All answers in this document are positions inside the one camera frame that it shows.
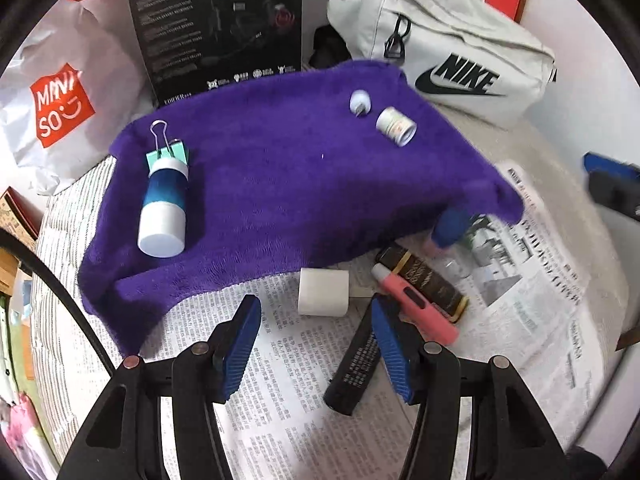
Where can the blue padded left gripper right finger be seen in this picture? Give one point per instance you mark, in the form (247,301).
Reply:
(400,345)

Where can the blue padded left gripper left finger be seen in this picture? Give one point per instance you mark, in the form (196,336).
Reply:
(232,343)

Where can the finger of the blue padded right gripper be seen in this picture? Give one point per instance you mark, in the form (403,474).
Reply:
(594,162)

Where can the blue and white bottle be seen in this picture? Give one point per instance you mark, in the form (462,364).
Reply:
(162,225)

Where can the small white silver jar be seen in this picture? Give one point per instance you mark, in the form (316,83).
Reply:
(396,126)

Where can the mint green binder clip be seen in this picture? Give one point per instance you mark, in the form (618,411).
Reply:
(163,148)

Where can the small white round plug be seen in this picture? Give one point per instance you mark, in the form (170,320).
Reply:
(360,103)

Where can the pink highlighter pen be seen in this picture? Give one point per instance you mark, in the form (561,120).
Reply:
(421,312)

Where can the black rectangular device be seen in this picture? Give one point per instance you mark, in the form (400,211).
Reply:
(355,371)

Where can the black gold lipstick box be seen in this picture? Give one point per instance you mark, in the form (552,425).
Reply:
(433,286)

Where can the white cube charger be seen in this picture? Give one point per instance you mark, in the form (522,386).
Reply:
(328,292)

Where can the blue capped small bottle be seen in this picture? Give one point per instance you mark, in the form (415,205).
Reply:
(449,227)

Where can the newspaper sheet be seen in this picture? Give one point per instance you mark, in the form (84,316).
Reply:
(528,303)

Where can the grey Nike waist bag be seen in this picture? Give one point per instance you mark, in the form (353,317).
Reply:
(459,53)

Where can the purple towel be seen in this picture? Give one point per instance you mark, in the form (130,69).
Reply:
(282,175)

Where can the colourful bedding pile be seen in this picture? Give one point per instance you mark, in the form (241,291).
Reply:
(20,424)

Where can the patterned notebook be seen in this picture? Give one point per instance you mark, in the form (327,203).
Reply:
(20,217)

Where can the white Miniso plastic bag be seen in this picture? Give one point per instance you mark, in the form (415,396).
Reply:
(76,81)

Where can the black Hecate headphone box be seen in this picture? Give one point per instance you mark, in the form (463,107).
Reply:
(192,46)

